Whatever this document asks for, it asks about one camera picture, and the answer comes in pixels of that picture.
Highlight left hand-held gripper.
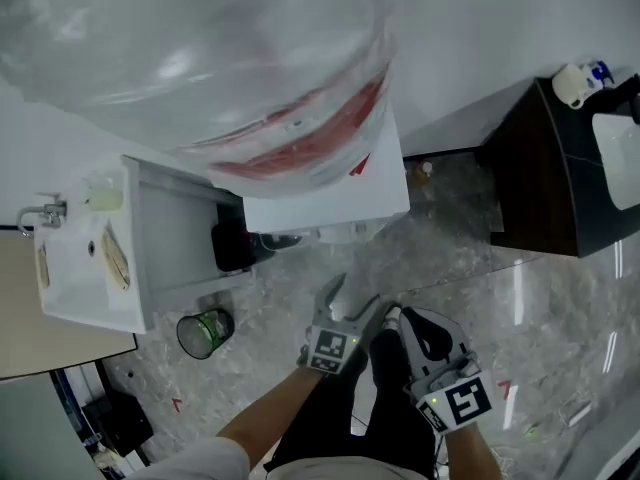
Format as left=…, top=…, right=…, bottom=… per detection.
left=297, top=272, right=400, bottom=377

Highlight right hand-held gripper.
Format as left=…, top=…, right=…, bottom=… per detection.
left=399, top=306, right=497, bottom=437

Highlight white water dispenser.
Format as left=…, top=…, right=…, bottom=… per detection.
left=241, top=101, right=412, bottom=245

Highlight person's left forearm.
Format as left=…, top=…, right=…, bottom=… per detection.
left=215, top=366, right=324, bottom=470

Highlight person's right forearm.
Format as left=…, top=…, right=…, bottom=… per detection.
left=441, top=425, right=502, bottom=480

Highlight clear water bottle red label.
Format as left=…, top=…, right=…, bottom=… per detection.
left=0, top=0, right=397, bottom=200

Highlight person's black trousers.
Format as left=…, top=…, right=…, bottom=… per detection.
left=263, top=327, right=452, bottom=480

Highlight white trash bin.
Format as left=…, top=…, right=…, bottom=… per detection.
left=258, top=231, right=305, bottom=252

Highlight black bag on floor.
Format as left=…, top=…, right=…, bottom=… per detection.
left=210, top=219, right=262, bottom=274

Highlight green mesh trash bin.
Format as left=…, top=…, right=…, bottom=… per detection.
left=175, top=308, right=236, bottom=361

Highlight white power strip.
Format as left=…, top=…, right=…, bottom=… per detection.
left=566, top=402, right=594, bottom=428

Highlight white sink cabinet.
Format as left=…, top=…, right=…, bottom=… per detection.
left=33, top=154, right=252, bottom=335

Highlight black sink cabinet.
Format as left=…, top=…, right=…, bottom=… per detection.
left=481, top=72, right=640, bottom=260

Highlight person's grey shirt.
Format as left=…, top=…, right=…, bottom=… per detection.
left=124, top=436, right=432, bottom=480

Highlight beige scrubbing brush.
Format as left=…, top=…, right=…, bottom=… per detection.
left=100, top=221, right=133, bottom=293

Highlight white rectangular basin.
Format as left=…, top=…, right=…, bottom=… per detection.
left=591, top=111, right=640, bottom=212

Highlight black box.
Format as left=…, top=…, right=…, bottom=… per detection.
left=81, top=391, right=155, bottom=458

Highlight clear soap dish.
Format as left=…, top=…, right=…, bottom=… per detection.
left=81, top=174, right=126, bottom=213

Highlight white mug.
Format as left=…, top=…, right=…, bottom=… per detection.
left=551, top=63, right=594, bottom=111

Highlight small beige brush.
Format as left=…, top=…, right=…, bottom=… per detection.
left=35, top=241, right=52, bottom=290

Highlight white bottle blue label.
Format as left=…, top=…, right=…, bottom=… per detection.
left=581, top=58, right=617, bottom=90

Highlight chrome faucet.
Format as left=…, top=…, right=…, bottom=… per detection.
left=16, top=192, right=68, bottom=240

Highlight white cable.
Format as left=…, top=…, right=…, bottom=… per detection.
left=492, top=387, right=594, bottom=474

